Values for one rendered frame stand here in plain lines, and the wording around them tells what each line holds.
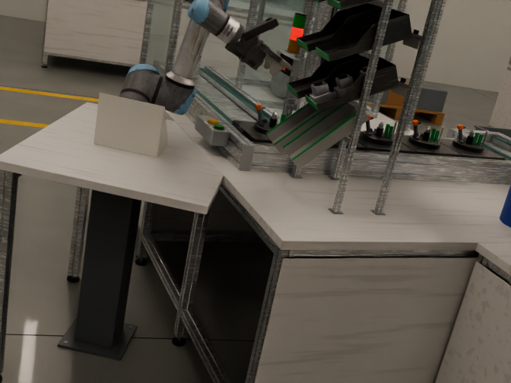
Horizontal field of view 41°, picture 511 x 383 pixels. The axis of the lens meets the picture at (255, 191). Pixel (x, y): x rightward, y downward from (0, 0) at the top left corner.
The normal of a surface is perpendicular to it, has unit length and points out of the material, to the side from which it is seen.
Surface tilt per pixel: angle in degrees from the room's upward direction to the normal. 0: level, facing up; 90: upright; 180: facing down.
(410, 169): 90
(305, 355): 90
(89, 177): 0
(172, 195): 0
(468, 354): 90
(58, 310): 0
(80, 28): 90
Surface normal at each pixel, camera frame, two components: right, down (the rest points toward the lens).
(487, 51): 0.24, 0.38
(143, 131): -0.11, 0.33
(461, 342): -0.91, -0.04
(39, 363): 0.19, -0.92
